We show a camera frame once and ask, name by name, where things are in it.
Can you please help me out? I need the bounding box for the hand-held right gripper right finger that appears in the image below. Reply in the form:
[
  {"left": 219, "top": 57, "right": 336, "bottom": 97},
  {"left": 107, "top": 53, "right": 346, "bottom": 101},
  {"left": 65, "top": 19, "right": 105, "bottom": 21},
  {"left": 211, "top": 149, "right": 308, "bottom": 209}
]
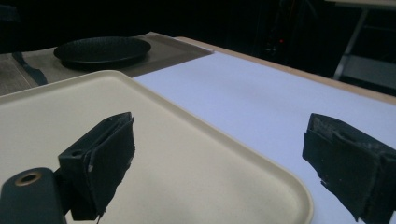
[{"left": 302, "top": 112, "right": 396, "bottom": 224}]

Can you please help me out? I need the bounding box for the brown placemat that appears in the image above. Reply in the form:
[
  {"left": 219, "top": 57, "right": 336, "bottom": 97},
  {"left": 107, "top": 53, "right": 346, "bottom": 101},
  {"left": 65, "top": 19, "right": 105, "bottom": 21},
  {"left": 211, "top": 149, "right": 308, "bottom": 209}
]
[{"left": 0, "top": 32, "right": 215, "bottom": 97}]

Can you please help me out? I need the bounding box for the black round plate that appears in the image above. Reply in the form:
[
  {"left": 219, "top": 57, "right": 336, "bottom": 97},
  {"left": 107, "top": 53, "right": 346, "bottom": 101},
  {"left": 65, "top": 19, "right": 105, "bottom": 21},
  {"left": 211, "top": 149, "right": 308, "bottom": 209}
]
[{"left": 52, "top": 35, "right": 152, "bottom": 71}]

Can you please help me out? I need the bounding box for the black utensil handle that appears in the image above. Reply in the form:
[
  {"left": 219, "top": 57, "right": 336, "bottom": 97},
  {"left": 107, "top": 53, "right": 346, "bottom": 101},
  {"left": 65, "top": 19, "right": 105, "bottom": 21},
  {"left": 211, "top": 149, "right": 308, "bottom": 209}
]
[{"left": 12, "top": 51, "right": 49, "bottom": 87}]

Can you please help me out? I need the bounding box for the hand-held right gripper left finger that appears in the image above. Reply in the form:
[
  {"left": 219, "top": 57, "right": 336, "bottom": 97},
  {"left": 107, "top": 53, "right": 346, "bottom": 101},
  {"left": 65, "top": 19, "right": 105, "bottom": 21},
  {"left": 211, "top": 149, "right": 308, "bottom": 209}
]
[{"left": 57, "top": 111, "right": 136, "bottom": 222}]

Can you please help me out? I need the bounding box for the beige plastic tray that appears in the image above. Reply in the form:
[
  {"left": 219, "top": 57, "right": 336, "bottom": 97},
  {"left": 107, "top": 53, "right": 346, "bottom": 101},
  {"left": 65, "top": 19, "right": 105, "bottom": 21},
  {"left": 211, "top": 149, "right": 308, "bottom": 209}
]
[{"left": 0, "top": 69, "right": 315, "bottom": 224}]

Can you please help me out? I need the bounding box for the metal stand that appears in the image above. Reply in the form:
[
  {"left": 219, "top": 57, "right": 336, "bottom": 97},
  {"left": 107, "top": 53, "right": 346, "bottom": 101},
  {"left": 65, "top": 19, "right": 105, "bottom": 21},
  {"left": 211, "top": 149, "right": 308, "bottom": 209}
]
[{"left": 323, "top": 0, "right": 396, "bottom": 91}]

